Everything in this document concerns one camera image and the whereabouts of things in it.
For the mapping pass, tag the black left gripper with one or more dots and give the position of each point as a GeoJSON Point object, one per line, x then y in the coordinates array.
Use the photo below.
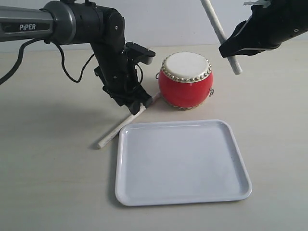
{"type": "Point", "coordinates": [129, 91]}

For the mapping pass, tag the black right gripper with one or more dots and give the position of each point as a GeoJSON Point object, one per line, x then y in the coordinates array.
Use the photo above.
{"type": "Point", "coordinates": [271, 23]}

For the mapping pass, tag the white wooden drumstick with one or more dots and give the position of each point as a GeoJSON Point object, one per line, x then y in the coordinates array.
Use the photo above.
{"type": "Point", "coordinates": [213, 18]}
{"type": "Point", "coordinates": [111, 134]}

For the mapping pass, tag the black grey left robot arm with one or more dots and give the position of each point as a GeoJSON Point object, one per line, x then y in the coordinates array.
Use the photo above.
{"type": "Point", "coordinates": [66, 22]}

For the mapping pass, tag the small red drum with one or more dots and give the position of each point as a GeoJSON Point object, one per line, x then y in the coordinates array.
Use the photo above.
{"type": "Point", "coordinates": [185, 80]}

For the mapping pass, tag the white plastic tray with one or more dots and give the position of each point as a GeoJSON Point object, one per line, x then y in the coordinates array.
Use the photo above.
{"type": "Point", "coordinates": [179, 162]}

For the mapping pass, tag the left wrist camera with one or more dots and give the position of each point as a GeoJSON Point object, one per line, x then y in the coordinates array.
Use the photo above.
{"type": "Point", "coordinates": [138, 53]}

